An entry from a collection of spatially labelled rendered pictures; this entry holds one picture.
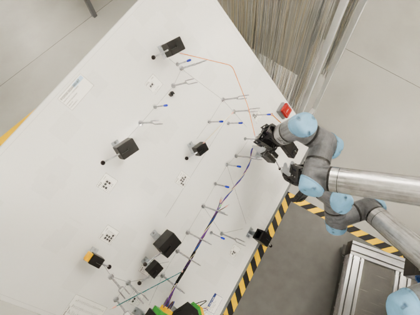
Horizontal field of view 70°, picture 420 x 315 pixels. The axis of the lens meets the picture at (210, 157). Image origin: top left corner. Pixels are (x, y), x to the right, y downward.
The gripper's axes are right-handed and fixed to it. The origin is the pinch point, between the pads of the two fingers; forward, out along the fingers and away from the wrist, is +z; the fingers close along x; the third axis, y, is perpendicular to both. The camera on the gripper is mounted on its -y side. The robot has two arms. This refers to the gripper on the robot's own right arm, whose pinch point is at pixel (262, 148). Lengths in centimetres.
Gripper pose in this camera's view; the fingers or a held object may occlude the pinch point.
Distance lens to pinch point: 125.0
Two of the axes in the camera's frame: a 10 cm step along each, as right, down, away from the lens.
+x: -4.7, 8.4, -2.7
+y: -8.4, -5.2, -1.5
